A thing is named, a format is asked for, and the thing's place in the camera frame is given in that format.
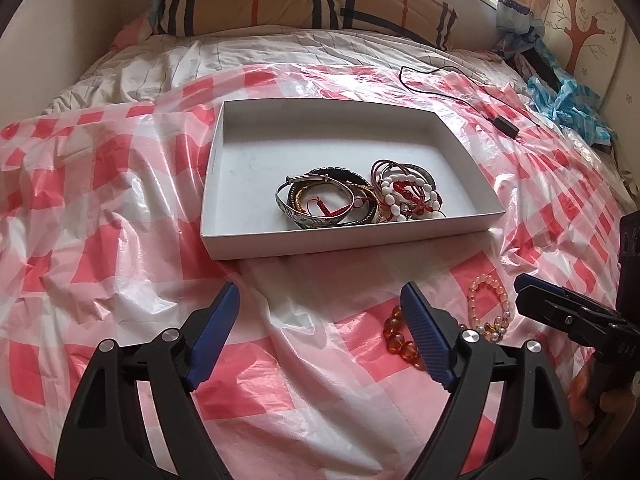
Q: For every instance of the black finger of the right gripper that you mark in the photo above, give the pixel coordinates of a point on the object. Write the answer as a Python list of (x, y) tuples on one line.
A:
[(563, 309)]

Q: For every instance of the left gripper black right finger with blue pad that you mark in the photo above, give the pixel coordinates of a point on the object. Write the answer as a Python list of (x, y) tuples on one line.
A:
[(534, 435)]

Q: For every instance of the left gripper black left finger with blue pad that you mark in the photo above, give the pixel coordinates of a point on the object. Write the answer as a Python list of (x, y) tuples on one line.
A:
[(104, 436)]

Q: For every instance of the wide engraved silver bangle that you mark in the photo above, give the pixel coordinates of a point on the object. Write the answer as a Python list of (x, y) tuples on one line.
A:
[(292, 195)]

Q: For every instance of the red string bracelet white beads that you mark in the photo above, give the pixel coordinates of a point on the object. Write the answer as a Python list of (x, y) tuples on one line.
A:
[(316, 203)]

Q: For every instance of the person's right hand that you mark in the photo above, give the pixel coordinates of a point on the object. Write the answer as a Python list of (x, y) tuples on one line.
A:
[(598, 424)]

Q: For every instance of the thin silver bangle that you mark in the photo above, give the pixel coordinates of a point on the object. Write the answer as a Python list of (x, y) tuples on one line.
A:
[(382, 169)]

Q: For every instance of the blue plastic bag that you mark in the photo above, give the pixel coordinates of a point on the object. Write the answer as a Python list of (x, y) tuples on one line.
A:
[(572, 106)]

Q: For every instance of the pink checkered plastic sheet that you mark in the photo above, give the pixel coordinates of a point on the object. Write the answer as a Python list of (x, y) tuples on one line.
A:
[(100, 238)]

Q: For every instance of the white cabinet with tree decal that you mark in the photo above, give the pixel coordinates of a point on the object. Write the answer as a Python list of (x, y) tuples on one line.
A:
[(592, 41)]

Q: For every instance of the pink curtain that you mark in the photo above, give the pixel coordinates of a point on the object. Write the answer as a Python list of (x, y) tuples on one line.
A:
[(520, 23)]

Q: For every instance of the white shallow cardboard box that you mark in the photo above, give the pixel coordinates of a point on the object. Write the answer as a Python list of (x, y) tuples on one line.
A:
[(259, 143)]

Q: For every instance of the white striped bed quilt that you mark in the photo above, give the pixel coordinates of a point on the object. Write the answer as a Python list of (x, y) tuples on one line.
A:
[(142, 71)]

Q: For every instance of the plaid beige pillow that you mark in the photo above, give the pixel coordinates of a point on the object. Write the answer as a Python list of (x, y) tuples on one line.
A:
[(427, 22)]

